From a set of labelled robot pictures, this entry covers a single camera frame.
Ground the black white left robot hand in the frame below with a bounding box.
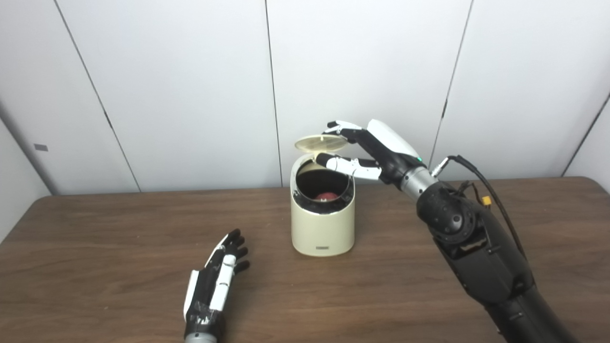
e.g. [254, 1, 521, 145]
[183, 229, 250, 337]

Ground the cream-colored round bin lid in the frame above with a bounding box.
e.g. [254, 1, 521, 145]
[294, 135, 349, 154]

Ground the cream-colored bin body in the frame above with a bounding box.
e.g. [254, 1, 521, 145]
[290, 152, 356, 257]

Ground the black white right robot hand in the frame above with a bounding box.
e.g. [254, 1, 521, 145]
[316, 119, 425, 186]

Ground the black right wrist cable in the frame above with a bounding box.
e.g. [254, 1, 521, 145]
[431, 155, 528, 261]

